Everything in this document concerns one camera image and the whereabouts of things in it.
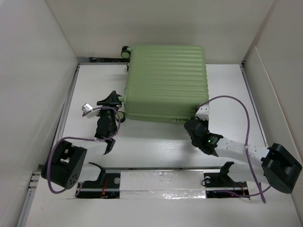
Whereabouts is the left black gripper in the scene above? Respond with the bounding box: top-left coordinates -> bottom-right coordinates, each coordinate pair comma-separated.
95,92 -> 120,136

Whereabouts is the green hard-shell suitcase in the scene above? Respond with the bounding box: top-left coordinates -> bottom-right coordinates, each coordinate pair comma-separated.
121,44 -> 209,123

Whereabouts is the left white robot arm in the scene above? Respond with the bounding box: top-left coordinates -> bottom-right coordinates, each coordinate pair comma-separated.
41,91 -> 122,194

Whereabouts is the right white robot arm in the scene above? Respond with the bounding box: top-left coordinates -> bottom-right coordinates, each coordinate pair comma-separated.
184,118 -> 303,194

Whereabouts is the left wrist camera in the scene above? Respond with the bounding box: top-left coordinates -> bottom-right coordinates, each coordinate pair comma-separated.
81,103 -> 98,118

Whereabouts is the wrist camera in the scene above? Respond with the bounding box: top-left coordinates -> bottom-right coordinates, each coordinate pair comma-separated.
195,104 -> 209,121
81,103 -> 98,118

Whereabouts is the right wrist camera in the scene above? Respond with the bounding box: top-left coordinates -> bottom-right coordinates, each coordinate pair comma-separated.
195,104 -> 209,121

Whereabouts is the metal base rail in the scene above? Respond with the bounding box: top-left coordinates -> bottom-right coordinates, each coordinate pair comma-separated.
28,165 -> 254,199

